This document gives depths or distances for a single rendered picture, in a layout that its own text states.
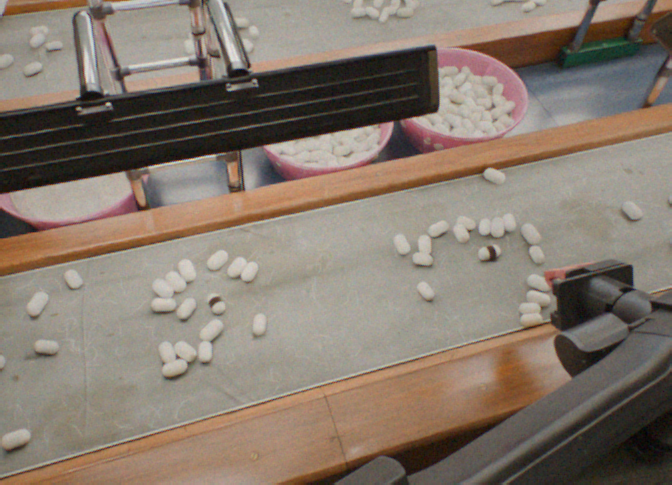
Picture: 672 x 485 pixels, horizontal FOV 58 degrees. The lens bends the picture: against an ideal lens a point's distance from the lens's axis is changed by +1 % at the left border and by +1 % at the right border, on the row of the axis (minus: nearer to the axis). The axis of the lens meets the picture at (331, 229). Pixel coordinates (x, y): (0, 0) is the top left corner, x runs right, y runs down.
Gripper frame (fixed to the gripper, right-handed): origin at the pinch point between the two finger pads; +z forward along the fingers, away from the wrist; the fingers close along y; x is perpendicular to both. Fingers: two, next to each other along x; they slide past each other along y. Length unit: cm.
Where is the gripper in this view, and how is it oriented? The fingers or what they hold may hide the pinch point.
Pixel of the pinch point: (550, 276)
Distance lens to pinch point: 86.3
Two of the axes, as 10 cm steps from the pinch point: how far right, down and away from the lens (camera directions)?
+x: 1.5, 9.6, 2.5
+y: -9.5, 2.1, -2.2
